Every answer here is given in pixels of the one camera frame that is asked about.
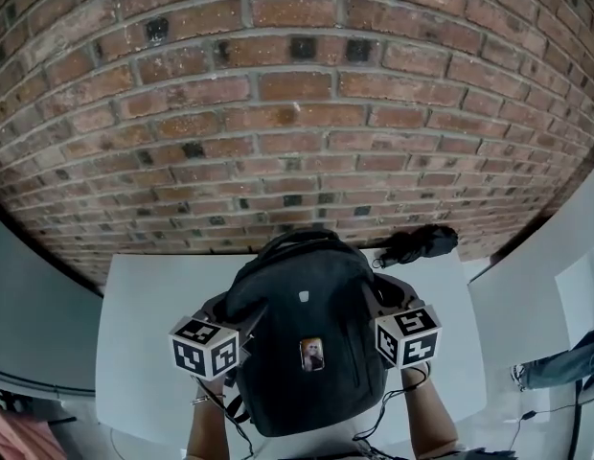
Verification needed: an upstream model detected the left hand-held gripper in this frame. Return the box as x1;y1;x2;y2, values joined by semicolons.
169;292;271;382

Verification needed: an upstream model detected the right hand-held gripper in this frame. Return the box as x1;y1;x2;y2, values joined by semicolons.
364;273;444;370

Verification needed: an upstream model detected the dark gray backpack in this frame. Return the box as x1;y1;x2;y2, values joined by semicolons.
223;227;392;439

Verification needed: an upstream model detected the person's left forearm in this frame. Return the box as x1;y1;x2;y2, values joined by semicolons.
185;376;232;460

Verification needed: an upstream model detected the person's right forearm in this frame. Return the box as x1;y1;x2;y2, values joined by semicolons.
400;362;462;460

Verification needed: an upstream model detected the black pouch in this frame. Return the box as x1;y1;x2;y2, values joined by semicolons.
371;223;460;270

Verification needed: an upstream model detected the white table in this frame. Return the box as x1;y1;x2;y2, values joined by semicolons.
95;251;488;426

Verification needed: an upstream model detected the white hutch cabinet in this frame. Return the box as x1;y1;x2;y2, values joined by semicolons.
466;152;594;369

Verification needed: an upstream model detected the gray refrigerator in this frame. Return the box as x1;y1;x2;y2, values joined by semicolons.
0;208;104;398

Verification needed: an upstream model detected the pink garment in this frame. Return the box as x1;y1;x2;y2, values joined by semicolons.
0;402;57;460

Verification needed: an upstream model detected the gold bracelet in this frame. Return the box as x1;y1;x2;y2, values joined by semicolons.
190;392;228;407

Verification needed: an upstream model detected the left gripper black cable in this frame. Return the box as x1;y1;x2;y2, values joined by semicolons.
202;379;256;460

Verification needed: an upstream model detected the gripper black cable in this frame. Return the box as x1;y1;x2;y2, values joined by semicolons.
202;379;256;460
351;361;433;455

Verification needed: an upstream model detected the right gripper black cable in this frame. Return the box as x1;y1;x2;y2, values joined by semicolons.
351;361;433;455

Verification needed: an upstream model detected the black cable with inline box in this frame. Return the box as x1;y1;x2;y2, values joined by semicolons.
509;389;594;460

